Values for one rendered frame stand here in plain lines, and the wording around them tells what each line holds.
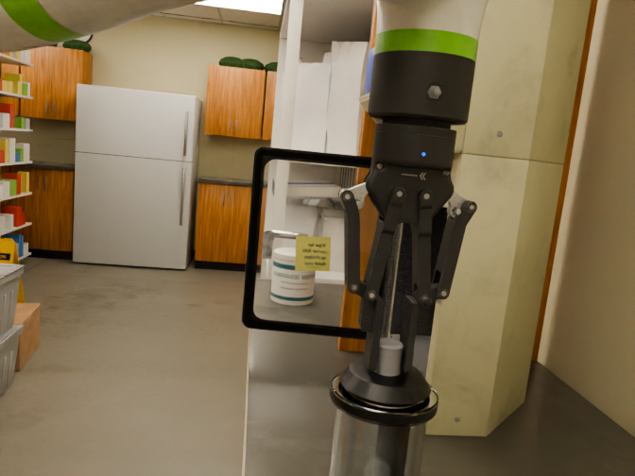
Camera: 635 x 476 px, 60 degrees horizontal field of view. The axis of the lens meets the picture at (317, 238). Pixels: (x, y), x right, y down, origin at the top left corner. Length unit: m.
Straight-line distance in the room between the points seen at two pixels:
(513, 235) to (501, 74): 0.25
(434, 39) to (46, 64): 6.07
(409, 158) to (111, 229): 5.55
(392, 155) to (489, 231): 0.44
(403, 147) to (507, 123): 0.44
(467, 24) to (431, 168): 0.12
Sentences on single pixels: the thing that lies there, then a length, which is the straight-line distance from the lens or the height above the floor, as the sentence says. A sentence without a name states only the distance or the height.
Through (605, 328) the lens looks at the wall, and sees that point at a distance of 1.30.
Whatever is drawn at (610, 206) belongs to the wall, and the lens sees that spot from 1.31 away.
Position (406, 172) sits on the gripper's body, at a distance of 0.52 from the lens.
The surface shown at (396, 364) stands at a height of 1.20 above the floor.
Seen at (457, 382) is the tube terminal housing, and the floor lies 1.04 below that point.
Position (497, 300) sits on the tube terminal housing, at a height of 1.18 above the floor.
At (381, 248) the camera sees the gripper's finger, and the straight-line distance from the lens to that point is 0.52.
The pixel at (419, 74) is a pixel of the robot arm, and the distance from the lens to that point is 0.49.
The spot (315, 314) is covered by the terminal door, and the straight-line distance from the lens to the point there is 1.22.
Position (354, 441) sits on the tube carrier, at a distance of 0.56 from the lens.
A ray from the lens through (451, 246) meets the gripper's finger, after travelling 0.54.
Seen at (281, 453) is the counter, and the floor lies 0.94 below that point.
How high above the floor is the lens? 1.40
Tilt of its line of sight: 9 degrees down
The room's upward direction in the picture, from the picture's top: 6 degrees clockwise
